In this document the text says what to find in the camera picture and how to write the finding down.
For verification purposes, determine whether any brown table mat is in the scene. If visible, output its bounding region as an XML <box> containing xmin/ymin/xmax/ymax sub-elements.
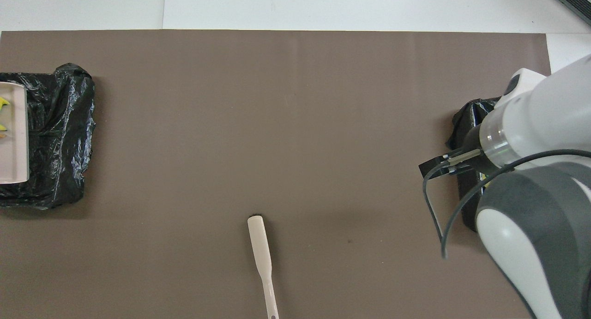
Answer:
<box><xmin>0</xmin><ymin>30</ymin><xmax>579</xmax><ymax>319</ymax></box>

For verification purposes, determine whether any beige brush with black bristles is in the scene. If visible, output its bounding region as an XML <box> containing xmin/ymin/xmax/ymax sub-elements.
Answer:
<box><xmin>247</xmin><ymin>216</ymin><xmax>280</xmax><ymax>319</ymax></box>

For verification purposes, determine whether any beige plastic dustpan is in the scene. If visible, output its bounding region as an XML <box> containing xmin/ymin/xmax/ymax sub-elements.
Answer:
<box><xmin>0</xmin><ymin>81</ymin><xmax>30</xmax><ymax>185</ymax></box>

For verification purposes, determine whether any bin lined with black bag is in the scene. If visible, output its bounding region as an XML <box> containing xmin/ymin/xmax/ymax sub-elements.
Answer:
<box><xmin>0</xmin><ymin>63</ymin><xmax>96</xmax><ymax>210</ymax></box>
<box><xmin>446</xmin><ymin>97</ymin><xmax>504</xmax><ymax>232</ymax></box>

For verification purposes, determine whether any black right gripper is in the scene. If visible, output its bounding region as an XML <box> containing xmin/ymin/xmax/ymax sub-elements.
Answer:
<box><xmin>419</xmin><ymin>124</ymin><xmax>490</xmax><ymax>176</ymax></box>

